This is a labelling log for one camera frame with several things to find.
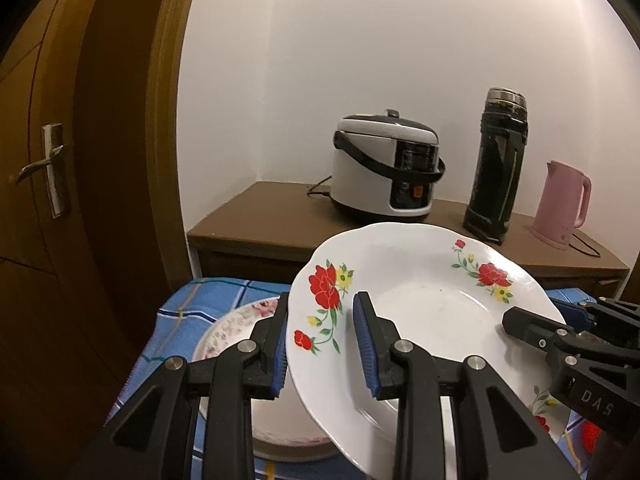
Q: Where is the pink floral white plate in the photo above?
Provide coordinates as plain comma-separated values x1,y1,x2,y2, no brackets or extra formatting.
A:
190,300,337,462

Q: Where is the red floral white plate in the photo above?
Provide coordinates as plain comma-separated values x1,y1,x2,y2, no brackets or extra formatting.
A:
286,223,570,479

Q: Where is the pink electric kettle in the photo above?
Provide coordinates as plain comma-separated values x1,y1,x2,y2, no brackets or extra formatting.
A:
530,160,592,250

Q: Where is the blue checked tablecloth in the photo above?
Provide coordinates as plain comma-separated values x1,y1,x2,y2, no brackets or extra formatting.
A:
102,276,640,480

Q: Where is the brown wooden sideboard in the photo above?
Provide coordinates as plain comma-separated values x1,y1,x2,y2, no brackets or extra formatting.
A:
188,182,629,297

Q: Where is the white black rice cooker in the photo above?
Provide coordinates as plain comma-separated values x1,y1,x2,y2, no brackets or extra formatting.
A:
329,108,446,222

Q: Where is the black tall thermos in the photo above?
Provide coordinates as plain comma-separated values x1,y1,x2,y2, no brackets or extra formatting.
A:
463,87,528,245

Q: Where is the brown wooden door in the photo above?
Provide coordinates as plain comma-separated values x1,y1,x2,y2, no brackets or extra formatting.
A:
1,0,192,479

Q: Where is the black kettle power cable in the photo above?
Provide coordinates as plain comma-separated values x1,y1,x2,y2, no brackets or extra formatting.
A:
568,231,602,259

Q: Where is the black cooker power cable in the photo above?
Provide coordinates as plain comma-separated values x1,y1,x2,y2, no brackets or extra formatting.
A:
306,174,334,198

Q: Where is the silver door handle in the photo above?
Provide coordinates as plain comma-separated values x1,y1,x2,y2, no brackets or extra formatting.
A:
14,122,68,219

